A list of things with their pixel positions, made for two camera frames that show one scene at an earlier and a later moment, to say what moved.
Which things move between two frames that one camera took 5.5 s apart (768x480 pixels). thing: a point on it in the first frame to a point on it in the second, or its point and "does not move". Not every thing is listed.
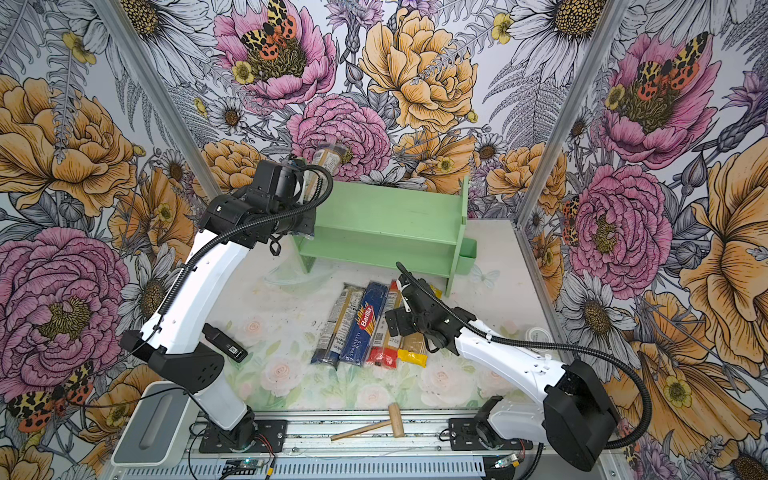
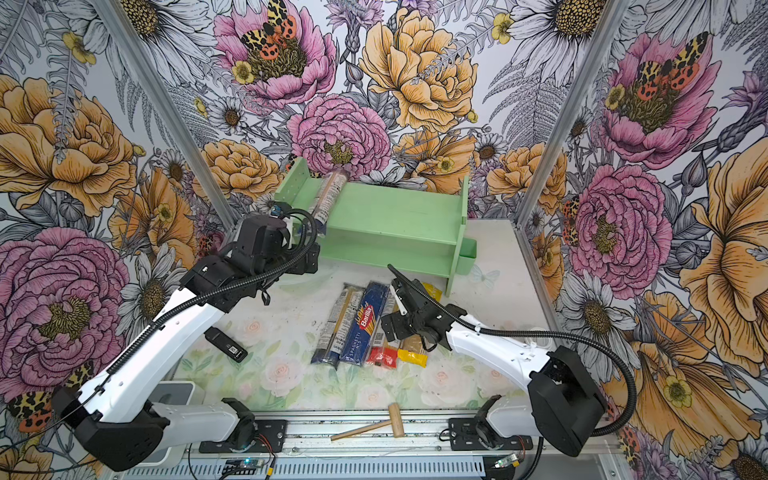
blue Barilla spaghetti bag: (365, 324) does not move
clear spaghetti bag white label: (336, 325) does not move
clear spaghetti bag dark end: (326, 160) to (326, 199)
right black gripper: (401, 315) does not move
